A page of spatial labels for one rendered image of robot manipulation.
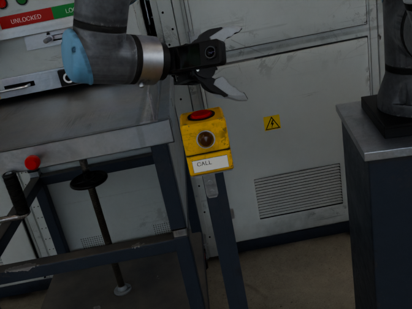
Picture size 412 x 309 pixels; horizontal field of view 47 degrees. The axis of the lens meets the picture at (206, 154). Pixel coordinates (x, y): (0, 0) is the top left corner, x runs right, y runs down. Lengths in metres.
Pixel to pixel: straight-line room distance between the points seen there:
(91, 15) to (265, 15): 0.97
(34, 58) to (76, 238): 0.79
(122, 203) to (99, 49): 1.16
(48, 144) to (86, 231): 0.93
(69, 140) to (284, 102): 0.92
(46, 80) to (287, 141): 0.89
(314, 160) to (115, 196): 0.79
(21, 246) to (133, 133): 1.10
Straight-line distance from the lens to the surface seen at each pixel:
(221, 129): 0.82
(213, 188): 0.88
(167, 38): 1.70
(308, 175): 1.91
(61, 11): 1.53
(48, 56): 1.56
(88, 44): 0.82
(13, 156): 1.14
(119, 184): 1.87
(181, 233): 1.20
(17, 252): 2.09
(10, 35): 1.54
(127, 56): 0.84
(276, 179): 1.88
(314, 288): 1.81
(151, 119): 1.06
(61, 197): 1.93
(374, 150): 0.99
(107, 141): 1.08
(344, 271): 1.88
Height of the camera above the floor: 1.16
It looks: 22 degrees down
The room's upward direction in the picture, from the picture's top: 11 degrees counter-clockwise
